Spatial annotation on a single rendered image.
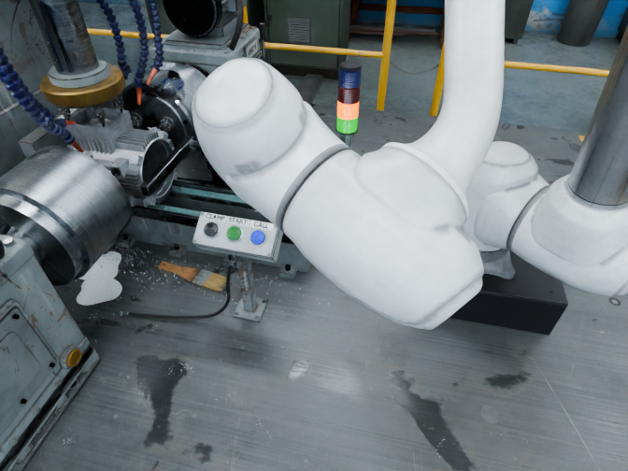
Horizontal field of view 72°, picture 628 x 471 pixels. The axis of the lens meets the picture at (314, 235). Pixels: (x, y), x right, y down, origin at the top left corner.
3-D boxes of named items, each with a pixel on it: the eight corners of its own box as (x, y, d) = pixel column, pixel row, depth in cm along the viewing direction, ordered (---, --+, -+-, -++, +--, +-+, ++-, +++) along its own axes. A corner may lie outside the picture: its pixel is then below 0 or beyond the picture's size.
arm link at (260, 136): (211, 176, 50) (292, 249, 46) (142, 99, 35) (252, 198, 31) (276, 111, 51) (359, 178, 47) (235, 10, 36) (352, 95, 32)
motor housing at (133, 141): (83, 206, 116) (54, 145, 103) (122, 169, 130) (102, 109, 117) (149, 219, 113) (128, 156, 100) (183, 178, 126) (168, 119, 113)
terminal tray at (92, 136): (71, 149, 109) (60, 123, 104) (97, 129, 117) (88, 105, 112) (113, 156, 107) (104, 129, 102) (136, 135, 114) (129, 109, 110)
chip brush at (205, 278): (154, 272, 115) (153, 269, 114) (165, 259, 118) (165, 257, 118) (221, 293, 109) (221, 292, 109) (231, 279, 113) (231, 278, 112)
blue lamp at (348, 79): (335, 87, 115) (336, 70, 112) (340, 78, 119) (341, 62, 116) (358, 90, 114) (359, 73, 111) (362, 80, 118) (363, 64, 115)
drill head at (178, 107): (113, 172, 130) (83, 92, 113) (178, 111, 159) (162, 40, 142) (189, 184, 125) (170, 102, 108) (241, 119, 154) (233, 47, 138)
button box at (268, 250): (200, 249, 92) (190, 243, 87) (208, 218, 94) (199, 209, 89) (277, 264, 89) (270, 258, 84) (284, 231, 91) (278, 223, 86)
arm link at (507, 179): (469, 201, 111) (492, 122, 97) (535, 236, 100) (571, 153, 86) (428, 227, 103) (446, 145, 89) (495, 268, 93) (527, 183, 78)
